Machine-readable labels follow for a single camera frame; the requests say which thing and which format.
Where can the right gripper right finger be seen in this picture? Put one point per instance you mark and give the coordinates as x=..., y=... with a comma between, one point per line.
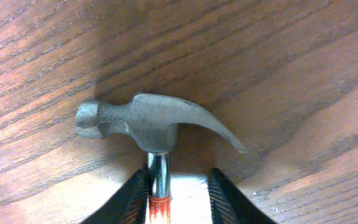
x=229, y=205

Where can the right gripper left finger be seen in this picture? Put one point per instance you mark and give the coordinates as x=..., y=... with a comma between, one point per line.
x=127, y=206

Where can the small claw hammer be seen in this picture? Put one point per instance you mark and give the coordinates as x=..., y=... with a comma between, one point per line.
x=152, y=122

